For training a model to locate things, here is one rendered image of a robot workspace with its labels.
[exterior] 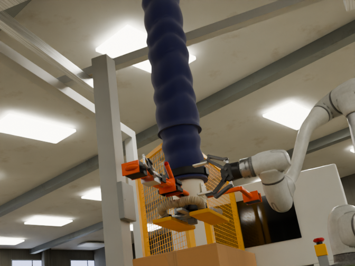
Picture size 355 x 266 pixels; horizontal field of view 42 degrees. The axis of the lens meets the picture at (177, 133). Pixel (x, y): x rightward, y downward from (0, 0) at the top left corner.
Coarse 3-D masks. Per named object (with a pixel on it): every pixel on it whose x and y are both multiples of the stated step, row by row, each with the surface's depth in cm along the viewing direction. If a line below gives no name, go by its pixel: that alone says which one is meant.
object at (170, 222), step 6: (168, 216) 223; (156, 222) 222; (162, 222) 222; (168, 222) 223; (174, 222) 225; (180, 222) 230; (186, 222) 238; (168, 228) 237; (174, 228) 239; (180, 228) 241; (186, 228) 243; (192, 228) 246
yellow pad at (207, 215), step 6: (198, 210) 216; (204, 210) 215; (210, 210) 216; (192, 216) 219; (198, 216) 220; (204, 216) 222; (210, 216) 224; (216, 216) 226; (222, 216) 233; (210, 222) 237; (216, 222) 239; (222, 222) 242
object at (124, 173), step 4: (136, 160) 181; (124, 164) 183; (128, 164) 182; (140, 164) 182; (124, 168) 182; (136, 168) 180; (140, 168) 181; (144, 168) 185; (124, 172) 182; (128, 172) 181; (132, 172) 181; (136, 172) 180; (140, 172) 181; (144, 172) 184; (128, 176) 183; (132, 176) 184; (136, 176) 185; (140, 176) 185; (144, 176) 186
